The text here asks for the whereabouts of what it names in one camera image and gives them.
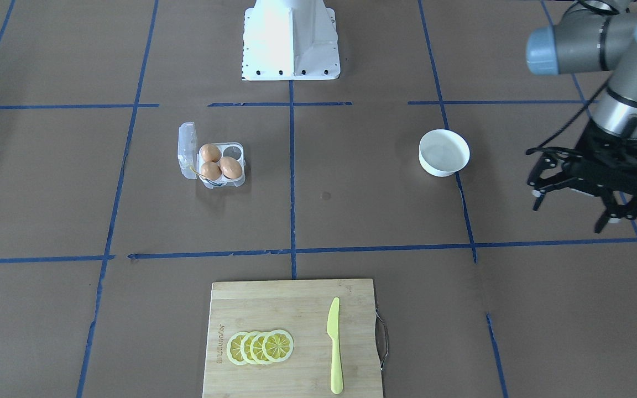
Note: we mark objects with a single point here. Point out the wooden cutting board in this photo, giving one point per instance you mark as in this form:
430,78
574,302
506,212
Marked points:
301,308

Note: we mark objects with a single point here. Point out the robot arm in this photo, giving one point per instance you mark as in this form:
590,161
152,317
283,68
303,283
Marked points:
592,36

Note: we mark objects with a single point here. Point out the yellow plastic knife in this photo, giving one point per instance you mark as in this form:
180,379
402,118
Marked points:
333,331

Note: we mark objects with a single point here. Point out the white bowl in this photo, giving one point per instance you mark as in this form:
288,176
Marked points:
442,152

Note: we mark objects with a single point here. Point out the brown egg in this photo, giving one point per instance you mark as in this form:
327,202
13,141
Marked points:
210,153
210,171
230,168

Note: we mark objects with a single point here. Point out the yellow lemon slices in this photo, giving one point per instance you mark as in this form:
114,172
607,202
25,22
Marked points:
259,348

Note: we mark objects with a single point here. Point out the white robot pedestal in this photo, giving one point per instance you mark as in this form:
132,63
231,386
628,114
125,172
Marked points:
290,41

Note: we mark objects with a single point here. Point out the clear plastic egg box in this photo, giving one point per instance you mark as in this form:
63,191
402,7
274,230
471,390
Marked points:
188,148

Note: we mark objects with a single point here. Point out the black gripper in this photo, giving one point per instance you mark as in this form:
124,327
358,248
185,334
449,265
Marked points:
596,140

